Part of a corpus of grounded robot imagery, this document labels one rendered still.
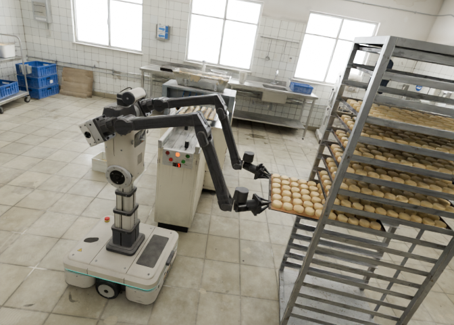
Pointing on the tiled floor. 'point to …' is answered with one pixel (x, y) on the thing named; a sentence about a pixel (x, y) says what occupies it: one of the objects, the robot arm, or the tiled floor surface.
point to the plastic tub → (99, 162)
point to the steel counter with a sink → (273, 88)
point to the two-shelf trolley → (24, 77)
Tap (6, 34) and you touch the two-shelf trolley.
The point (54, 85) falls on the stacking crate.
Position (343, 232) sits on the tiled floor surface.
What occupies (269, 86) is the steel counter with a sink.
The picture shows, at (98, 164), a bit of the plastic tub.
